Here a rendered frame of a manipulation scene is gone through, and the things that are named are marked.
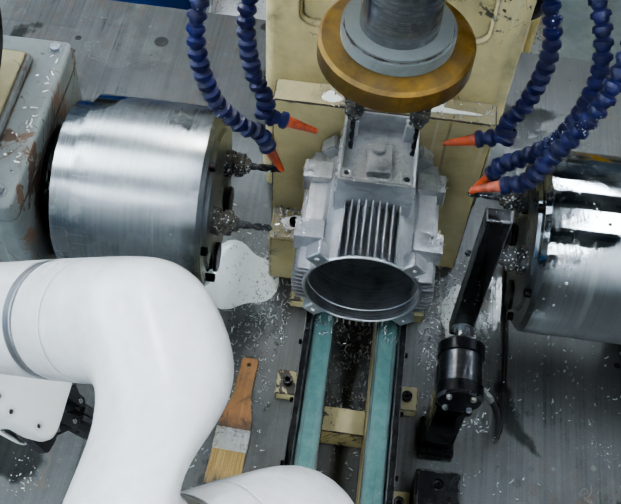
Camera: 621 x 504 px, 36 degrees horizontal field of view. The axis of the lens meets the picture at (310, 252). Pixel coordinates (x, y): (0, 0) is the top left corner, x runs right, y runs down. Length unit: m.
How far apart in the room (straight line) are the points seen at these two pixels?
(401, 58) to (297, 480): 0.55
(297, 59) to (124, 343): 0.85
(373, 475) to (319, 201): 0.37
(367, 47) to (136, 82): 0.82
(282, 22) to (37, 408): 0.64
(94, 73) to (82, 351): 1.23
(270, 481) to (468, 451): 0.81
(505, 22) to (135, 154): 0.52
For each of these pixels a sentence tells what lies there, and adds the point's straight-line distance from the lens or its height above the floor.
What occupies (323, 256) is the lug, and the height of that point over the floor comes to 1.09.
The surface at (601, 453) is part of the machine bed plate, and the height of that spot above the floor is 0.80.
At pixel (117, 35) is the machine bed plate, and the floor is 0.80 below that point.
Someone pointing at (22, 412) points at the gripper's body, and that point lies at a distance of 0.98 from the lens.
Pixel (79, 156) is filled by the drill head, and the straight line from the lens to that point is 1.22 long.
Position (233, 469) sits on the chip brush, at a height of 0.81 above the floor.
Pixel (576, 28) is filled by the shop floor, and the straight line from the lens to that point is 3.24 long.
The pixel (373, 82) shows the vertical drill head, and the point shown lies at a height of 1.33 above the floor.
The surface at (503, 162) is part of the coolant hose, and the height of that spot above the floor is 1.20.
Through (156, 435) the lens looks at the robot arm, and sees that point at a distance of 0.57.
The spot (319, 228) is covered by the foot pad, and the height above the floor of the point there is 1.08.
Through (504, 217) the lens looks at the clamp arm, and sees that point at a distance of 1.06.
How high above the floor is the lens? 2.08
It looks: 56 degrees down
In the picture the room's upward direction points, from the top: 4 degrees clockwise
